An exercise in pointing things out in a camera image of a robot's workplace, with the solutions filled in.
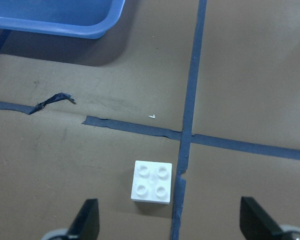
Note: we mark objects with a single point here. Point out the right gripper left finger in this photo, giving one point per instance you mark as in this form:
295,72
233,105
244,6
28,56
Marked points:
86,225

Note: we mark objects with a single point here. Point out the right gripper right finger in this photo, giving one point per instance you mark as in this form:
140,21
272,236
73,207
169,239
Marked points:
256,224

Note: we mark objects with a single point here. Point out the white block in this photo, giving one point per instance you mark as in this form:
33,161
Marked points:
152,182

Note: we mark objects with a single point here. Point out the blue plastic tray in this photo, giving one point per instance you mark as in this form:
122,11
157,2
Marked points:
87,19

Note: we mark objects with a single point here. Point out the brown paper table cover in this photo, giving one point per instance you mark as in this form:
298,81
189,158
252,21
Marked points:
210,86

